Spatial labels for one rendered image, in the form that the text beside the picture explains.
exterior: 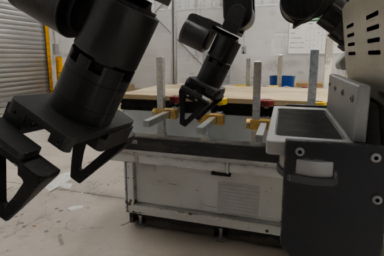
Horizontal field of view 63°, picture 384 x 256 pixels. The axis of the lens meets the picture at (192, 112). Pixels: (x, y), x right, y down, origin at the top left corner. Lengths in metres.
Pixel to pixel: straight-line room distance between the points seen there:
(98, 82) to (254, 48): 8.49
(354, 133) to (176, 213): 1.79
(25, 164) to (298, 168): 0.25
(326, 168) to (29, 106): 0.28
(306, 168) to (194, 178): 1.67
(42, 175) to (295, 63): 8.52
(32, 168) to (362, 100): 0.31
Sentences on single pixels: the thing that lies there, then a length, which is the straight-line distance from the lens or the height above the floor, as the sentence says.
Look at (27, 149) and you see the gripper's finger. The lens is 0.26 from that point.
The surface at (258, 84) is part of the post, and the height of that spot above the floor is 1.00.
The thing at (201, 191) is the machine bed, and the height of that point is 0.30.
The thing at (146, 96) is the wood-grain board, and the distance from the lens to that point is 1.91.
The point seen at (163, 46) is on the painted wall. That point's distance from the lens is 9.36.
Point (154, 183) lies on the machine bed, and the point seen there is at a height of 0.31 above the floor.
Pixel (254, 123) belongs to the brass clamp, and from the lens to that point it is 1.56.
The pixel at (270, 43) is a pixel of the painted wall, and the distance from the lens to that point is 8.70.
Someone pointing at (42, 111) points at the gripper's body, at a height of 1.09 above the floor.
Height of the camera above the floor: 1.13
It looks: 10 degrees down
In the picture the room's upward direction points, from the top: straight up
